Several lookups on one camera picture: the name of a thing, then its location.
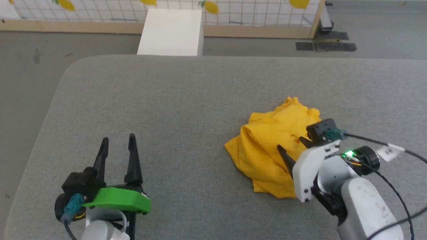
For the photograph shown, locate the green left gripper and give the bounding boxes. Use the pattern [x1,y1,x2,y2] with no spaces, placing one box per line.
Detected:
[83,133,151,221]

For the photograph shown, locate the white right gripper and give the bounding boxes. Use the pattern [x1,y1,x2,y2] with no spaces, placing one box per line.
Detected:
[277,136,341,203]

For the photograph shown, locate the yellow garment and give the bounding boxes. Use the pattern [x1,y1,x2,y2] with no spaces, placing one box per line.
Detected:
[225,97,322,199]

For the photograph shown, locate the grey metal stand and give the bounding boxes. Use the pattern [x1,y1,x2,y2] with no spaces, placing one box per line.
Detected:
[319,3,334,34]

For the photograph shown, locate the white rectangular box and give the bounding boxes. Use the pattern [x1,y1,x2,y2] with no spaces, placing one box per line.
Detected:
[137,8,204,56]

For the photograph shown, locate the lemon print grid panel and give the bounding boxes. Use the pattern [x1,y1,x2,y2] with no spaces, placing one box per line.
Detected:
[0,0,326,40]

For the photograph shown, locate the black cable with teal plug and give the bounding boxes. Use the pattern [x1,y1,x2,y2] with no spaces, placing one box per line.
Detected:
[60,193,86,240]

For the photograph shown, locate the black cable with white tag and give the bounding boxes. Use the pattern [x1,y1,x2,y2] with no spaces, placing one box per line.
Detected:
[325,129,427,164]

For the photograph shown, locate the thin black cable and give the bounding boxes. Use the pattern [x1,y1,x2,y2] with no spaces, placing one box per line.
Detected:
[347,157,427,240]

